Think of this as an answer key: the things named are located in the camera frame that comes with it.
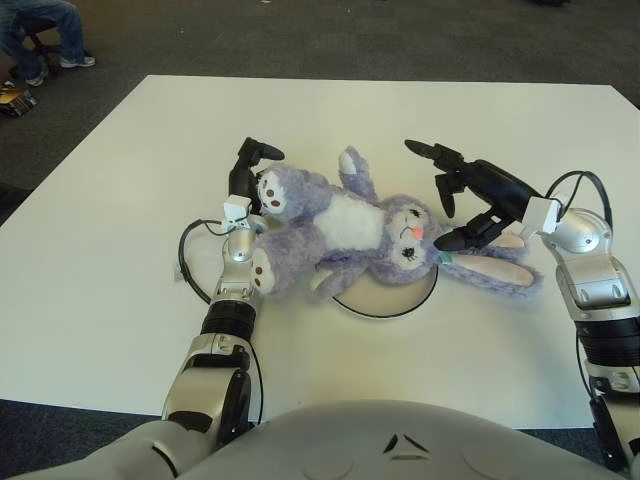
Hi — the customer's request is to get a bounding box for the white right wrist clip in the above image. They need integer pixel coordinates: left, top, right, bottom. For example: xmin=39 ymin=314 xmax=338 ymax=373
xmin=522 ymin=194 xmax=569 ymax=235

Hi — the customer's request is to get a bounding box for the dark object on floor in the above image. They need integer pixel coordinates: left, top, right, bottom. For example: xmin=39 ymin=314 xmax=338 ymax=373
xmin=0 ymin=79 xmax=39 ymax=119

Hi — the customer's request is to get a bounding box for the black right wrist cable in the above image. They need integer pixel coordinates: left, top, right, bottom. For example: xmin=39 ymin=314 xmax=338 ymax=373
xmin=547 ymin=170 xmax=614 ymax=226

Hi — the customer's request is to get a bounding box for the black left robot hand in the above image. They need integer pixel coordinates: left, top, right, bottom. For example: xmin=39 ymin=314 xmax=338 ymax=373
xmin=227 ymin=137 xmax=286 ymax=216

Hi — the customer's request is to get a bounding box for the seated person in jeans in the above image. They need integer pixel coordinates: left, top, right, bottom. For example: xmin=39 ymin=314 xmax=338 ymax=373
xmin=0 ymin=0 xmax=96 ymax=87

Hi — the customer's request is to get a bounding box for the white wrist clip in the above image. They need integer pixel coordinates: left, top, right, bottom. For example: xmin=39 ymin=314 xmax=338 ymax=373
xmin=522 ymin=194 xmax=569 ymax=235
xmin=221 ymin=196 xmax=251 ymax=231

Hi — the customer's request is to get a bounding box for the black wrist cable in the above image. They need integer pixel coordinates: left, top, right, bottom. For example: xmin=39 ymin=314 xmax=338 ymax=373
xmin=177 ymin=217 xmax=229 ymax=304
xmin=547 ymin=170 xmax=614 ymax=226

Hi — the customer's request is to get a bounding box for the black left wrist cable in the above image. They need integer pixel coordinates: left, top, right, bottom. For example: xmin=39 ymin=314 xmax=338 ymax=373
xmin=177 ymin=217 xmax=229 ymax=304

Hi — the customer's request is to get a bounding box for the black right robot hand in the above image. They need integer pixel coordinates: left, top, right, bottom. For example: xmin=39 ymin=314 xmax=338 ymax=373
xmin=403 ymin=139 xmax=544 ymax=252

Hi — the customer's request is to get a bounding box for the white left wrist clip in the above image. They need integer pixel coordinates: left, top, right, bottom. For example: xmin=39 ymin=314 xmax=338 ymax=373
xmin=221 ymin=196 xmax=251 ymax=231

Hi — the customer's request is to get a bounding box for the white plate with black rim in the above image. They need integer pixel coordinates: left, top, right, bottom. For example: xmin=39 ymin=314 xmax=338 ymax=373
xmin=329 ymin=264 xmax=440 ymax=321

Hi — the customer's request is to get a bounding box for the purple plush bunny doll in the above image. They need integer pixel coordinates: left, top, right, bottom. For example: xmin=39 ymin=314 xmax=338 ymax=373
xmin=248 ymin=144 xmax=546 ymax=304

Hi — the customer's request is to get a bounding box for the grey robot torso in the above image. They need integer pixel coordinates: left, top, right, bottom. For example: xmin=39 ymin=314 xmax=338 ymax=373
xmin=0 ymin=399 xmax=640 ymax=480

